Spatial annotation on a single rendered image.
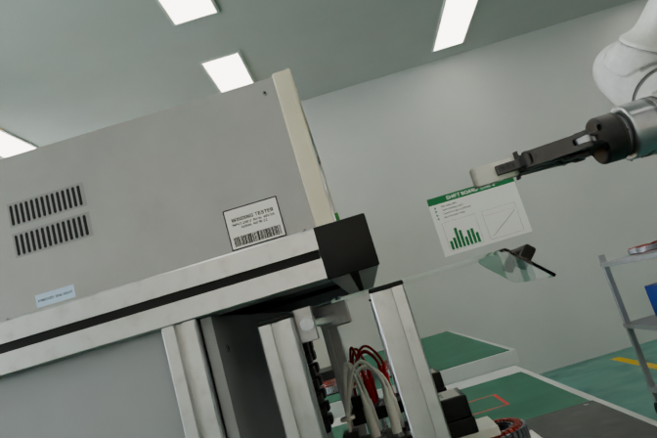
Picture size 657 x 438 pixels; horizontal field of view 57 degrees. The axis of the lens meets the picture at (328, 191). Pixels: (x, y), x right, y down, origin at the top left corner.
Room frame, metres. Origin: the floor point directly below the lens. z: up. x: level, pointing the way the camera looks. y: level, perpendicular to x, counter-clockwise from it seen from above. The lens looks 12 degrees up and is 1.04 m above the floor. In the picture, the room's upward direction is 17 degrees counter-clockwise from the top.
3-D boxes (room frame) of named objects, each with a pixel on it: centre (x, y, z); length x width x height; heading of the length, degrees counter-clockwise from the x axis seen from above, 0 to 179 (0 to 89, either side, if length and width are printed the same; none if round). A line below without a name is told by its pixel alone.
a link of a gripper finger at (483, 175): (0.92, -0.26, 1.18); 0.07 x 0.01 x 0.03; 89
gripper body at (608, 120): (0.92, -0.41, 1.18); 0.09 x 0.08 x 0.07; 89
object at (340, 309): (0.93, 0.04, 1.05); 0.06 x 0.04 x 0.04; 179
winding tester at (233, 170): (0.86, 0.20, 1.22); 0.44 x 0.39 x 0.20; 179
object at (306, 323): (0.85, 0.05, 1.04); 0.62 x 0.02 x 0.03; 179
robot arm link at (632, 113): (0.92, -0.49, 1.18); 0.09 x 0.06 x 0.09; 179
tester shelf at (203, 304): (0.85, 0.19, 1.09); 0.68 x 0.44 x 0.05; 179
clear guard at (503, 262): (1.02, -0.12, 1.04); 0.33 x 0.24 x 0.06; 89
